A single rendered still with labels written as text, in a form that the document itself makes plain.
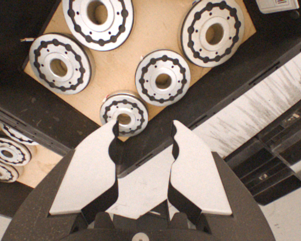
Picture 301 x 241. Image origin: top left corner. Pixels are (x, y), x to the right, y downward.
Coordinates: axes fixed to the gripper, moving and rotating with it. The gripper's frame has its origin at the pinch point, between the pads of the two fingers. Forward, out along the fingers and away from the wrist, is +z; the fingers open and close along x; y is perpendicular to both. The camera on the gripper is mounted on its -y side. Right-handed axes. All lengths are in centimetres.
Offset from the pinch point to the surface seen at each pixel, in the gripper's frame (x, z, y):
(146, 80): -0.1, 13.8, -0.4
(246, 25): 17.6, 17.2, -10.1
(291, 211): 213, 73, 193
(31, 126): -18.1, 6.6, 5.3
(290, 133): 81, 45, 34
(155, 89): 1.7, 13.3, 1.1
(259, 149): 92, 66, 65
